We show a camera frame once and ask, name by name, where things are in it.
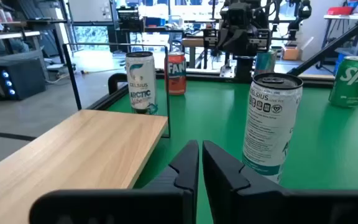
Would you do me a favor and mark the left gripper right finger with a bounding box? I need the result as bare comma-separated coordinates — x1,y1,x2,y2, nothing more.
201,139,358,224

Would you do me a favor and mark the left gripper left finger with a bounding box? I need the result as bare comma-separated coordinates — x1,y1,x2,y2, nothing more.
29,139,200,224

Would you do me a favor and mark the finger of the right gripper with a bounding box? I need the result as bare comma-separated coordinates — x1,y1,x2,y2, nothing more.
218,27,234,54
233,27,249,54

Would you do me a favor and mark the blue silver Red Bull can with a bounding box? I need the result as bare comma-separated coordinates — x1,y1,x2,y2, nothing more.
254,49,278,76

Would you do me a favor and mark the white Celsius Arctic can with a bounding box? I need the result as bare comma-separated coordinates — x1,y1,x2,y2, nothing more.
125,51,159,115
242,72,304,184

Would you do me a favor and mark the green Sprite can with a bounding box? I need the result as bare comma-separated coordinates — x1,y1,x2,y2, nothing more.
328,55,358,108

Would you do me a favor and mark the cardboard box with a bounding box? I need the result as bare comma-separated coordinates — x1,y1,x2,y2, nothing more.
281,46,301,61

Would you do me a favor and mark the red case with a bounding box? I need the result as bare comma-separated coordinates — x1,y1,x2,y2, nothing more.
326,6,354,16

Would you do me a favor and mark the white table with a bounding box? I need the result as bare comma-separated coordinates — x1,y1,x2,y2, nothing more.
321,14,358,50

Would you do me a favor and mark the green table mat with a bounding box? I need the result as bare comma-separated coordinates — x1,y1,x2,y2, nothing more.
106,79,358,224

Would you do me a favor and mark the black computer case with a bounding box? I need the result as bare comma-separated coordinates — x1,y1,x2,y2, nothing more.
0,57,47,102

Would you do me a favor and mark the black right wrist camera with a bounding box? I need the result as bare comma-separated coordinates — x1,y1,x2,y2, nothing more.
227,2,252,27

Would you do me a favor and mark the wooden shelf with black frame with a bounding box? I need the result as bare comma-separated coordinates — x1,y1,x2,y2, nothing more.
0,42,172,224

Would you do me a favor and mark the black table handle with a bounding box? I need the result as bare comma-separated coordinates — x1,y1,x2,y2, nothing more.
108,73,129,96

